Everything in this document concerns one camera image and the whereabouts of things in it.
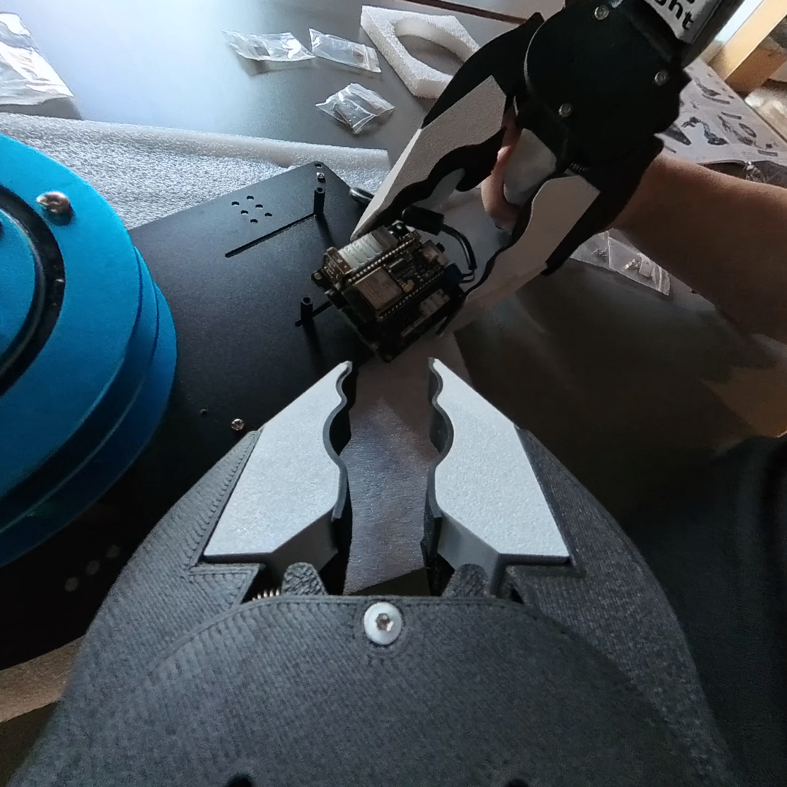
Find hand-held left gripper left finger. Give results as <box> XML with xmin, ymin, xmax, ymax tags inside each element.
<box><xmin>202</xmin><ymin>362</ymin><xmax>355</xmax><ymax>579</ymax></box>

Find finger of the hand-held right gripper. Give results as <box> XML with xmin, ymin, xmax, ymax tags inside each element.
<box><xmin>438</xmin><ymin>131</ymin><xmax>602</xmax><ymax>338</ymax></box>
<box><xmin>350</xmin><ymin>74</ymin><xmax>515</xmax><ymax>241</ymax></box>

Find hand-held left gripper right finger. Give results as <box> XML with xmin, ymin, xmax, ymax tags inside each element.
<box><xmin>422</xmin><ymin>358</ymin><xmax>570</xmax><ymax>596</ymax></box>

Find black cable with plug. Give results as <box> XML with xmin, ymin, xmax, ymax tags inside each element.
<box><xmin>401</xmin><ymin>206</ymin><xmax>478</xmax><ymax>291</ymax></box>

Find black metal base plate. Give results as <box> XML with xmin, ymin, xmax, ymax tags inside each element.
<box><xmin>0</xmin><ymin>161</ymin><xmax>396</xmax><ymax>671</ymax></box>

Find black circuit board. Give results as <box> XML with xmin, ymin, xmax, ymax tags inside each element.
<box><xmin>310</xmin><ymin>224</ymin><xmax>469</xmax><ymax>364</ymax></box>

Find person's right forearm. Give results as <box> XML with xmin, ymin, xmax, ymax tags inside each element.
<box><xmin>605</xmin><ymin>154</ymin><xmax>787</xmax><ymax>346</ymax></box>

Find dark desk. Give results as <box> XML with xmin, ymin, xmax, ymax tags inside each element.
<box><xmin>0</xmin><ymin>0</ymin><xmax>787</xmax><ymax>431</ymax></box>

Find person's right hand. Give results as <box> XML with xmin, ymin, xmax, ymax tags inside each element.
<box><xmin>480</xmin><ymin>116</ymin><xmax>525</xmax><ymax>232</ymax></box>

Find small clear plastic bag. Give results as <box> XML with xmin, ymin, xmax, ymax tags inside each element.
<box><xmin>309</xmin><ymin>27</ymin><xmax>382</xmax><ymax>74</ymax></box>
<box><xmin>222</xmin><ymin>29</ymin><xmax>316</xmax><ymax>63</ymax></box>
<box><xmin>315</xmin><ymin>82</ymin><xmax>395</xmax><ymax>135</ymax></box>

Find pile of small screw bags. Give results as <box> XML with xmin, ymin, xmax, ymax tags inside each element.
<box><xmin>589</xmin><ymin>232</ymin><xmax>672</xmax><ymax>297</ymax></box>

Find white foam packing block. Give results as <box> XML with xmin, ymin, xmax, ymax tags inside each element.
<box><xmin>359</xmin><ymin>5</ymin><xmax>481</xmax><ymax>100</ymax></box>

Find printed instruction sheet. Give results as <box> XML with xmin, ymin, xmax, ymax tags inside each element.
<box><xmin>660</xmin><ymin>60</ymin><xmax>787</xmax><ymax>168</ymax></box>

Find cardboard box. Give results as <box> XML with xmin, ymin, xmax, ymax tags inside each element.
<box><xmin>724</xmin><ymin>0</ymin><xmax>787</xmax><ymax>94</ymax></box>

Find large clear plastic bag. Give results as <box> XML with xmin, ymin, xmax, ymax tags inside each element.
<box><xmin>0</xmin><ymin>12</ymin><xmax>76</xmax><ymax>107</ymax></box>

